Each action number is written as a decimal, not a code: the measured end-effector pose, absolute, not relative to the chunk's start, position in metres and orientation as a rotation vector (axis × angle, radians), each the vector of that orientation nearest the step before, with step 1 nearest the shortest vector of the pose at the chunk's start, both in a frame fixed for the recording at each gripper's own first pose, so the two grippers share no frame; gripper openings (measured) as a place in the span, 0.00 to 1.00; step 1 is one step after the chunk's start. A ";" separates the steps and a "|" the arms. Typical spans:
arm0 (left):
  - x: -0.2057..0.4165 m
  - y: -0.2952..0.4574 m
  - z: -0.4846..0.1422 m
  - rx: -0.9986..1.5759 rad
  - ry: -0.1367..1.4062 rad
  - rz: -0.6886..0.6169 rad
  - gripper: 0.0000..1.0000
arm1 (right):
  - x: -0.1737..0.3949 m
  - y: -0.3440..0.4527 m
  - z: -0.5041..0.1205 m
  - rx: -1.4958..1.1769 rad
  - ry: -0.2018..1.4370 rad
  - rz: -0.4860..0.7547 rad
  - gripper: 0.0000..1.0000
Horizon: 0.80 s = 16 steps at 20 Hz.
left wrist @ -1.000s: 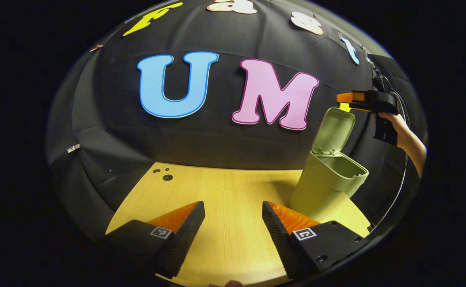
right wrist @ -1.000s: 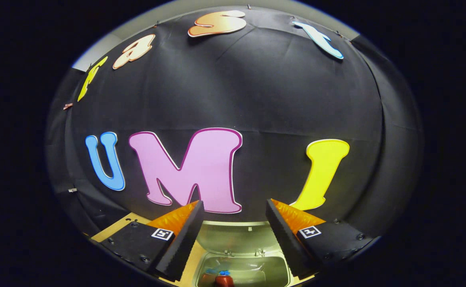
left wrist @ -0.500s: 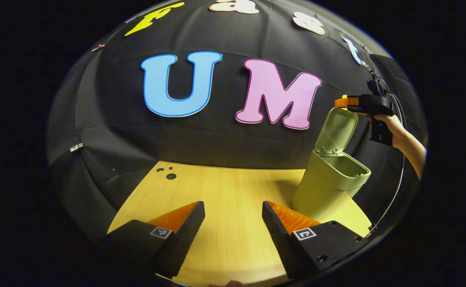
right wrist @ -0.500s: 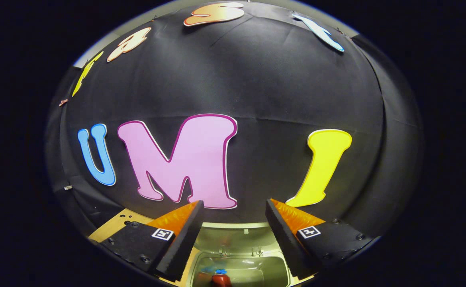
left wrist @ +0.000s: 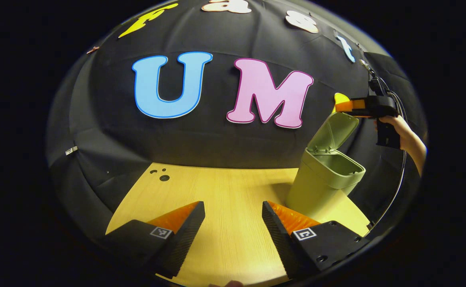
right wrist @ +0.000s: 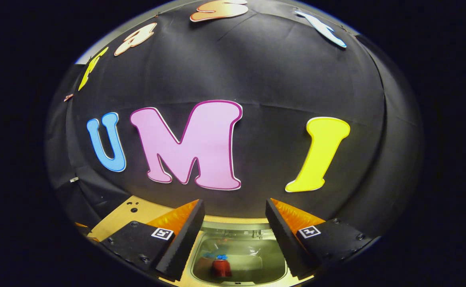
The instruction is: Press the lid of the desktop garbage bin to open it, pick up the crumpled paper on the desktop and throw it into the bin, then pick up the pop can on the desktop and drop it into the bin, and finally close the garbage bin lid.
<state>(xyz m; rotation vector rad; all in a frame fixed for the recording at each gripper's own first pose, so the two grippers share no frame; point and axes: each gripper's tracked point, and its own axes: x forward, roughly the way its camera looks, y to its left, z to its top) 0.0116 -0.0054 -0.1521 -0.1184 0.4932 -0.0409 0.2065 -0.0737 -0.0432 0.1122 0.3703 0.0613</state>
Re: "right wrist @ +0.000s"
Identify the black backdrop cloth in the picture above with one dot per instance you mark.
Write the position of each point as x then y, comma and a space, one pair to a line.
273, 71

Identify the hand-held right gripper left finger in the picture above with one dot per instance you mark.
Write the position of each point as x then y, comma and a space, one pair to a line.
185, 243

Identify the wooden desktop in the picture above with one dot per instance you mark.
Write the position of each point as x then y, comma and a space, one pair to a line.
117, 217

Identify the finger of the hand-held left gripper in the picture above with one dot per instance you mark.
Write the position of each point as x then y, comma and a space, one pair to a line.
81, 225
93, 239

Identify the blue paper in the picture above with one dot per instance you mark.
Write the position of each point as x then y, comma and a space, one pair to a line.
221, 257

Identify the pale green garbage bin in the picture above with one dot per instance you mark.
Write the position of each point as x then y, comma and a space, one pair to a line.
257, 255

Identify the copper cloth clip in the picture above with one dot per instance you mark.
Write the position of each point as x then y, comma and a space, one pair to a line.
68, 97

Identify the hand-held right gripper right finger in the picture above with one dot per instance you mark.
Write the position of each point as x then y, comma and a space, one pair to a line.
284, 243

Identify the red pop can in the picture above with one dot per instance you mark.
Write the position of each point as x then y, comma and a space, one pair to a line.
221, 268

